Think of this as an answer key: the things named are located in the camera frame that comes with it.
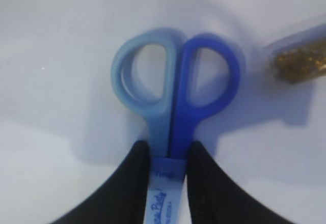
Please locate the blue scissors with sheath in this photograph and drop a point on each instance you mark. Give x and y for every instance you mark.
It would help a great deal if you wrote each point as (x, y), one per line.
(172, 119)

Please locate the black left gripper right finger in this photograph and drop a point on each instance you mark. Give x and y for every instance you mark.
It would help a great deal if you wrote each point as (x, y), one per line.
(213, 197)

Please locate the gold marker pen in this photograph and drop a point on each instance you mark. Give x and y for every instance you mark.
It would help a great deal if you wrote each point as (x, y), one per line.
(299, 56)

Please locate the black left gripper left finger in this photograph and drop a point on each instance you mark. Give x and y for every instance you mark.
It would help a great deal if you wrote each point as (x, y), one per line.
(122, 197)

